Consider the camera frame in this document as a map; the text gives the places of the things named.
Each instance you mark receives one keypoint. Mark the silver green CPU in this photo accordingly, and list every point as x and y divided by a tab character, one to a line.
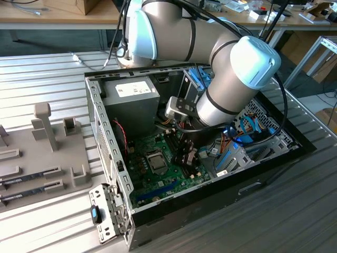
157	161

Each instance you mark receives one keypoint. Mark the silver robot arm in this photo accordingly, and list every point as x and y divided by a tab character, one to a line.
210	52

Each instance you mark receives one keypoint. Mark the blue disk carrier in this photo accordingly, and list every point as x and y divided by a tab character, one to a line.
245	140

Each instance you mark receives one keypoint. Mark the blue plastic drive latch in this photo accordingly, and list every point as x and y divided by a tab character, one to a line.
197	76

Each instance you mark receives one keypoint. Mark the blue expansion slot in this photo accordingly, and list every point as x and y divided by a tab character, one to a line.
158	190

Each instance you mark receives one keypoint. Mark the grey disk bay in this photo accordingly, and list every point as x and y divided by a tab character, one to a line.
263	158

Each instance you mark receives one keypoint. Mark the green motherboard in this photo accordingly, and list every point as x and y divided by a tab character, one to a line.
147	184

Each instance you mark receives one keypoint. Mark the grey power supply unit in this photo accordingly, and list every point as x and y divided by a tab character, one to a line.
131	108

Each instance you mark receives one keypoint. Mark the black open PC case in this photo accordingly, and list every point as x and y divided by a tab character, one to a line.
210	210

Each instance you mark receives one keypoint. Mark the black case fan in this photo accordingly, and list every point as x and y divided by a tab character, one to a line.
119	146

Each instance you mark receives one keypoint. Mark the blue black latch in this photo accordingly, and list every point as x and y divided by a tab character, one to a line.
95	214

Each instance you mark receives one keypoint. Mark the brown cardboard box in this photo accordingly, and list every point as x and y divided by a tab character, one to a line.
327	118
79	5
326	68

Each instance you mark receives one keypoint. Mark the white box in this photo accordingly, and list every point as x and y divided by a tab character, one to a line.
266	15

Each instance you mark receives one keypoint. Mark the black tripod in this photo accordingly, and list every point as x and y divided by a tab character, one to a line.
276	18

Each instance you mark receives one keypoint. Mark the wooden desk white legs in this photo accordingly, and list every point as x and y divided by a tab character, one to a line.
302	25

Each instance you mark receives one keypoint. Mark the grey parts rack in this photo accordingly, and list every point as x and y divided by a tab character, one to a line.
34	160

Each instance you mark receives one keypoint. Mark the small open cardboard box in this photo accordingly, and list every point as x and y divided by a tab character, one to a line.
318	9

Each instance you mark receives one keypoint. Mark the dark RAM stick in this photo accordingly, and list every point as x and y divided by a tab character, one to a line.
26	179
26	194

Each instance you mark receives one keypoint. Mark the blue plastic disk rail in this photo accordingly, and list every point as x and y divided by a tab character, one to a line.
224	158

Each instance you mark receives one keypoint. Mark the silver slot bracket cover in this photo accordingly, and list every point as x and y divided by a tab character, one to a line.
104	213

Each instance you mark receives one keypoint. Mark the aluminium frame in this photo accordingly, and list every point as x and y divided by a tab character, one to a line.
302	63

